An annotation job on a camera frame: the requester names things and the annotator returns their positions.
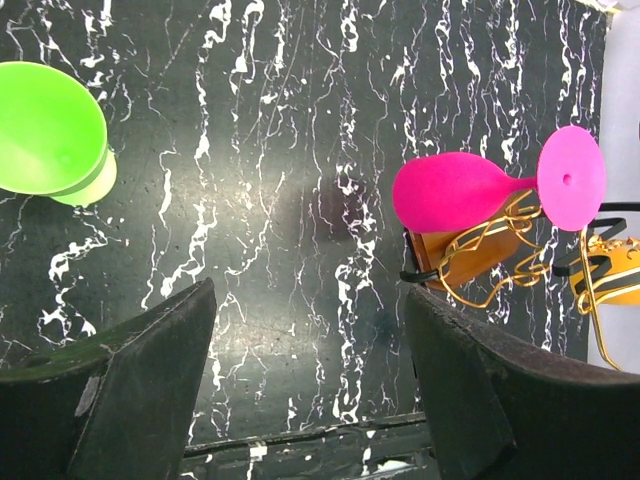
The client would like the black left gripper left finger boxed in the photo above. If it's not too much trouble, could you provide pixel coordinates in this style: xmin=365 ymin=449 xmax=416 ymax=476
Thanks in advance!
xmin=1 ymin=278 xmax=217 ymax=479

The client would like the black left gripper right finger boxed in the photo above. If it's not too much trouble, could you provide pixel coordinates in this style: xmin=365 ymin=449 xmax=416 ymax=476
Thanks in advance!
xmin=404 ymin=287 xmax=639 ymax=479

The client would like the orange wine glass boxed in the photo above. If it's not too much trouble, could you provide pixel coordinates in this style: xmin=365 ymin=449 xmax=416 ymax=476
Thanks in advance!
xmin=589 ymin=246 xmax=639 ymax=305

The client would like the green wine glass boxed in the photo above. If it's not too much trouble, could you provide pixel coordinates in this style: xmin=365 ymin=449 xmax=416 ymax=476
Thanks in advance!
xmin=1 ymin=61 xmax=117 ymax=206

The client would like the pink wine glass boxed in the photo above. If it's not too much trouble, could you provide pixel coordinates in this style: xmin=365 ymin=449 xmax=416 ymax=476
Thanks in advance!
xmin=392 ymin=126 xmax=606 ymax=234

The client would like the gold wire wine glass rack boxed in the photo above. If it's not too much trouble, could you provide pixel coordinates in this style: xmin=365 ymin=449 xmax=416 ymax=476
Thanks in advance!
xmin=400 ymin=191 xmax=639 ymax=370

